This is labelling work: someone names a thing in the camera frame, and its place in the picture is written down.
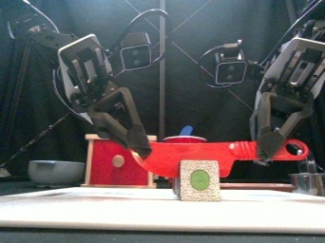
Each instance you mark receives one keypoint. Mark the red wooden box with knob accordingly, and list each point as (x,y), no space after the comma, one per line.
(102,171)

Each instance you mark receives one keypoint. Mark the white cutting board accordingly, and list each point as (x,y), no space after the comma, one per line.
(128,212)

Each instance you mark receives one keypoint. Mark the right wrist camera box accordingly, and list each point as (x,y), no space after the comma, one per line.
(231,71)

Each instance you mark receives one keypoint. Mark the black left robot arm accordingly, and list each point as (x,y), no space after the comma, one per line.
(38,28)

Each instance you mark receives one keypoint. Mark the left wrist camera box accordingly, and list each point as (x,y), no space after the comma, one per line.
(137,55)

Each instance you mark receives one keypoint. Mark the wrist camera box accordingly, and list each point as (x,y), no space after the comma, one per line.
(231,71)
(137,55)

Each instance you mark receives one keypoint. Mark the brown wooden strip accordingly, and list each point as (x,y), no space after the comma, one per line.
(255,186)

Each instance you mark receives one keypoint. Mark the red plastic toy knife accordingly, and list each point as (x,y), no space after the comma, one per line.
(190,155)

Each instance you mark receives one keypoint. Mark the grey bowl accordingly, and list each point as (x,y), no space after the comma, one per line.
(55,172)

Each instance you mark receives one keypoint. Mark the metal cup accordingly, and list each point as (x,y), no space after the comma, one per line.
(309,185)

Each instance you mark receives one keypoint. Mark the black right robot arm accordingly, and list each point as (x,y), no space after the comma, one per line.
(311,19)

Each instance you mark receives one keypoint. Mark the vertical metal frame pole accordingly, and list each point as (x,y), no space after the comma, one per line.
(162,95)

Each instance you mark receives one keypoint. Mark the thick toy sushi roll piece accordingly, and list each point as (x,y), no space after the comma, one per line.
(200,180)

